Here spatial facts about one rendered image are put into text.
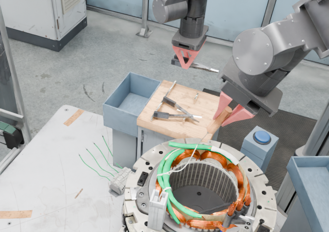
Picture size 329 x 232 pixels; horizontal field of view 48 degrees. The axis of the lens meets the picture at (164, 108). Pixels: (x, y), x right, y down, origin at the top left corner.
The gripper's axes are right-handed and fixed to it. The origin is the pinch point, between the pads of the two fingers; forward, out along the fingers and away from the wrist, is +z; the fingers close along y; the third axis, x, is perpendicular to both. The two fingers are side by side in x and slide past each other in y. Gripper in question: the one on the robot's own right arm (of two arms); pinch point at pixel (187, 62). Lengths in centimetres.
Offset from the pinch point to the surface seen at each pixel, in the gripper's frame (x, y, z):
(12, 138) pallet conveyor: -58, 11, 44
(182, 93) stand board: -0.7, -2.1, 12.2
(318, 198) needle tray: 40.2, 15.4, 16.7
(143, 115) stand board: -7.2, 11.4, 12.0
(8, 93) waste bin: -117, -46, 89
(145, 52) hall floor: -81, -162, 119
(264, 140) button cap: 24.7, 3.9, 14.7
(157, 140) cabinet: -2.4, 12.4, 18.6
